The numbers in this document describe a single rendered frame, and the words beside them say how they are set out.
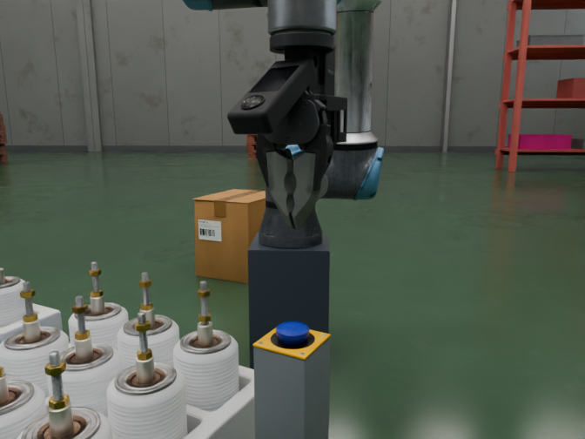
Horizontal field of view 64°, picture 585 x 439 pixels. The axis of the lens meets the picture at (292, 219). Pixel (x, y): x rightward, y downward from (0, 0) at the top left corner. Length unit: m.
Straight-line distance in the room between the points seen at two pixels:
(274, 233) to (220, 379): 0.43
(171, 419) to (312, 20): 0.49
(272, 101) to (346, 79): 0.55
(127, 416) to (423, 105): 10.40
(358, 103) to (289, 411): 0.64
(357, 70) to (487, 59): 10.28
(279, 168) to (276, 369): 0.23
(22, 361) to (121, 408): 0.21
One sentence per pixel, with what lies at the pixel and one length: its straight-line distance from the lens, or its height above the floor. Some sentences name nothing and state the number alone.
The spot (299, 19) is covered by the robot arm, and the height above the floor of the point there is 0.67.
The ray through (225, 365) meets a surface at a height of 0.23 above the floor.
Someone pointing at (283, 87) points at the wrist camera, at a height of 0.60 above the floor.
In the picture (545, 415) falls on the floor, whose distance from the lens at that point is 1.14.
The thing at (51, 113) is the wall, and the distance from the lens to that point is 12.00.
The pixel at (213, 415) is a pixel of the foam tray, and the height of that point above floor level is 0.18.
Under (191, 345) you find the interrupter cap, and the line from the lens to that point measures 0.73.
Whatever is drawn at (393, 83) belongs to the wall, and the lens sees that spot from 10.71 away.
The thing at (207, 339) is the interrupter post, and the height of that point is 0.26.
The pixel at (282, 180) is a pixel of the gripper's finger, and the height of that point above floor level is 0.51.
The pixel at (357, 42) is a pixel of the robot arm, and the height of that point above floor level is 0.73.
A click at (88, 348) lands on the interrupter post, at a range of 0.73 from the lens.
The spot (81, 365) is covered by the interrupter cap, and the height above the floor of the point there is 0.25.
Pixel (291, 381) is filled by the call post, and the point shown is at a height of 0.28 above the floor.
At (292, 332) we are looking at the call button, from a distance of 0.57.
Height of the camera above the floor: 0.57
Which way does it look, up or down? 11 degrees down
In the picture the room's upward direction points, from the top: straight up
